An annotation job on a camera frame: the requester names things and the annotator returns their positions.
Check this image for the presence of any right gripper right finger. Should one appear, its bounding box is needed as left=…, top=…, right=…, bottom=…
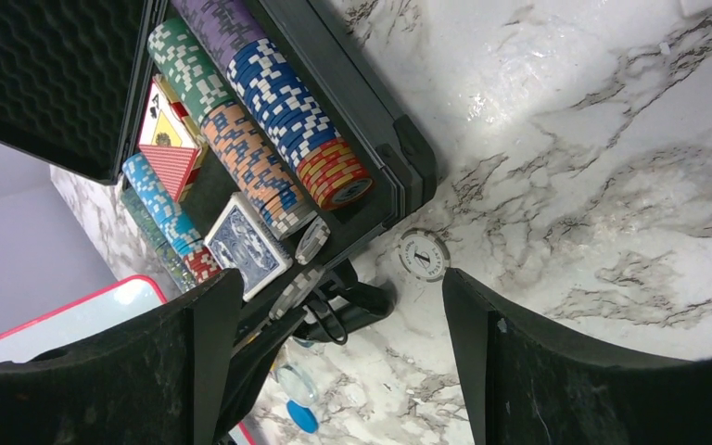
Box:
left=442, top=268, right=712, bottom=444

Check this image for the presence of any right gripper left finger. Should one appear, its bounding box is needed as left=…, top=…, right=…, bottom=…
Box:
left=0, top=268, right=308, bottom=445

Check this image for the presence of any grey white poker chip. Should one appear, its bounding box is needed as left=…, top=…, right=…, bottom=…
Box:
left=398, top=228, right=451, bottom=283

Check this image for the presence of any black poker set case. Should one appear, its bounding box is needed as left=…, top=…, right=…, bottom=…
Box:
left=0, top=1, right=438, bottom=270

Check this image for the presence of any white board red edge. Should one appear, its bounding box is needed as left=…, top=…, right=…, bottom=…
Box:
left=0, top=274, right=259, bottom=445

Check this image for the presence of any clear round button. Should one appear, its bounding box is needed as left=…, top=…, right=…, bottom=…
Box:
left=275, top=363, right=319, bottom=407

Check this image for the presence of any blue round button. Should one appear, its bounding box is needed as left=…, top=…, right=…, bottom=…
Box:
left=286, top=400, right=319, bottom=434

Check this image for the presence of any blue card deck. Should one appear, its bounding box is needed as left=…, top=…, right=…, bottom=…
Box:
left=204, top=192, right=293, bottom=301

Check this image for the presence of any blue red chip row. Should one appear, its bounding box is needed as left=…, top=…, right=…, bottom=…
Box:
left=122, top=153, right=222, bottom=283

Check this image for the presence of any green orange chip row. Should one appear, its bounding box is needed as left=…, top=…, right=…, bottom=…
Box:
left=147, top=18, right=315, bottom=239

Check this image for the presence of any red card deck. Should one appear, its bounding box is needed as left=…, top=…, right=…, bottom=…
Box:
left=138, top=74, right=209, bottom=203

